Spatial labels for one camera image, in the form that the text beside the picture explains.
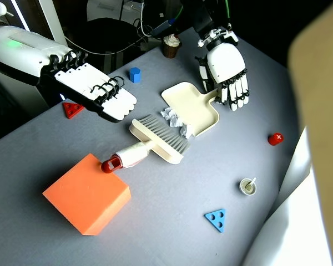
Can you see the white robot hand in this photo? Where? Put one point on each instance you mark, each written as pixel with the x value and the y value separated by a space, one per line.
pixel 25 52
pixel 224 63

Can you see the cream plastic dustpan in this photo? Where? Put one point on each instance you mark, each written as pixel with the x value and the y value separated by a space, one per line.
pixel 191 105

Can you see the white paper ball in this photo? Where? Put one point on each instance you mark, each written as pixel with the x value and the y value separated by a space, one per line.
pixel 176 122
pixel 168 113
pixel 186 131

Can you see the toy cupcake with cream frosting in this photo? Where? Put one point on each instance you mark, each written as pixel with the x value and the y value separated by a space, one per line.
pixel 170 47

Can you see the red triangle block with holes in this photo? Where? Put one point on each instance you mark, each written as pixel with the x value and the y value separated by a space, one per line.
pixel 70 111

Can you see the black office chair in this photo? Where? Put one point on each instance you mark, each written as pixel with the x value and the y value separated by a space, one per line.
pixel 108 33

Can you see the blue hexagon block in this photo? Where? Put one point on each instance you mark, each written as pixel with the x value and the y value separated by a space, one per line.
pixel 135 75

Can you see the red cylinder with white cross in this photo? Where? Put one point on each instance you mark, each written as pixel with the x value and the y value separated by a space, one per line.
pixel 275 139

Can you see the blurry beige panel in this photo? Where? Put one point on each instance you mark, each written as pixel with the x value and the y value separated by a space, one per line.
pixel 322 110

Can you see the small white spoon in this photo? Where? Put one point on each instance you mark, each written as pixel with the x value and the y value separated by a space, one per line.
pixel 252 183

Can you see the small toy bowl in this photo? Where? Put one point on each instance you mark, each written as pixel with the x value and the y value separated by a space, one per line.
pixel 248 191

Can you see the orange foam block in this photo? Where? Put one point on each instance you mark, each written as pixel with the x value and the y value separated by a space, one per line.
pixel 83 194

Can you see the blue triangle block with holes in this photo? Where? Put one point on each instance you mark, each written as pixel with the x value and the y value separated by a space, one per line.
pixel 217 219

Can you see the grey tablecloth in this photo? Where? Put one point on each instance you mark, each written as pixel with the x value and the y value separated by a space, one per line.
pixel 183 221

